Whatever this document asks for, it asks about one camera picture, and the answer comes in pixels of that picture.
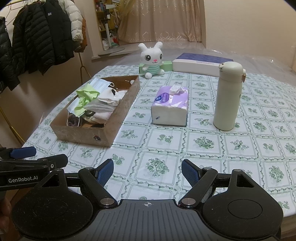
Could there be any light green cloth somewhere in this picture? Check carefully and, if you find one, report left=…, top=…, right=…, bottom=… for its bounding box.
left=74, top=84, right=100, bottom=117

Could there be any clear plastic sheet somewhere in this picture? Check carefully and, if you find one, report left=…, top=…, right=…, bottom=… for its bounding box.
left=203, top=44, right=296, bottom=77

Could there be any small green box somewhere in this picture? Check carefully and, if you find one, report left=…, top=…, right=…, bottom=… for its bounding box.
left=139, top=60, right=174, bottom=73

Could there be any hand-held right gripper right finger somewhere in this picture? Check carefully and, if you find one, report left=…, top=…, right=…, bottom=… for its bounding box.
left=178, top=159, right=263, bottom=207

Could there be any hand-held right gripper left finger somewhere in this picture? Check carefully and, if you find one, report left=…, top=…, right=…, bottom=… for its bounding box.
left=35, top=159, right=118, bottom=207

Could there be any white floor stand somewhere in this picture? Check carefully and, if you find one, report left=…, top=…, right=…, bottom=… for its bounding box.
left=98, top=9, right=125, bottom=56

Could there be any brown jacket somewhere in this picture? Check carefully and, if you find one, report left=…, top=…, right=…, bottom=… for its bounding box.
left=74, top=19, right=88, bottom=53

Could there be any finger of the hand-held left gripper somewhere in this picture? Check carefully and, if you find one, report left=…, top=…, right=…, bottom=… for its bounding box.
left=0, top=154, right=68, bottom=192
left=0, top=146, right=37, bottom=160

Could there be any white puffer jacket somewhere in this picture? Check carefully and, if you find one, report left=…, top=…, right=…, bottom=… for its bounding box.
left=59, top=0, right=84, bottom=42

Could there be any purple tissue pack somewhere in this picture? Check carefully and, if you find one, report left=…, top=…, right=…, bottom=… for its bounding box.
left=151, top=85, right=190, bottom=127

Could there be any white plastic packet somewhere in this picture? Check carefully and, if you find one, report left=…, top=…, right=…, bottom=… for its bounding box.
left=84, top=102, right=117, bottom=123

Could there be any beige curtain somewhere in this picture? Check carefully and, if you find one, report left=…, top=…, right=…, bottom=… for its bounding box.
left=117, top=0, right=205, bottom=43

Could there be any person's left hand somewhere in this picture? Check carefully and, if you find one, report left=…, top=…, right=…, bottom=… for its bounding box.
left=0, top=192, right=11, bottom=234

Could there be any white plush rabbit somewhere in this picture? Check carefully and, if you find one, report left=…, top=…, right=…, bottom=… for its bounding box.
left=138, top=42, right=165, bottom=79

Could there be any white face mask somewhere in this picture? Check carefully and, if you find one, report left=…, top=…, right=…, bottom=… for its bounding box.
left=97, top=89, right=128, bottom=107

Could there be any flat white purple-topped box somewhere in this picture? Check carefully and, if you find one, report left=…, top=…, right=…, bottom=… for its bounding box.
left=172, top=52, right=234, bottom=76

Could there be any cluttered yellow shelf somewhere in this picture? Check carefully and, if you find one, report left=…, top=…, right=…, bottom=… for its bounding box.
left=94, top=0, right=121, bottom=49

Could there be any blue face mask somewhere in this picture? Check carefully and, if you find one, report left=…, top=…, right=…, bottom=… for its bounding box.
left=89, top=77, right=115, bottom=93
left=67, top=97, right=86, bottom=127

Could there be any cream thermos bottle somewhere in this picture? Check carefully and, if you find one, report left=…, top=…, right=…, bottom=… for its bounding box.
left=213, top=62, right=247, bottom=131

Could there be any cardboard box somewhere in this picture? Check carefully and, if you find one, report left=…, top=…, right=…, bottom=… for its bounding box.
left=50, top=75, right=141, bottom=147

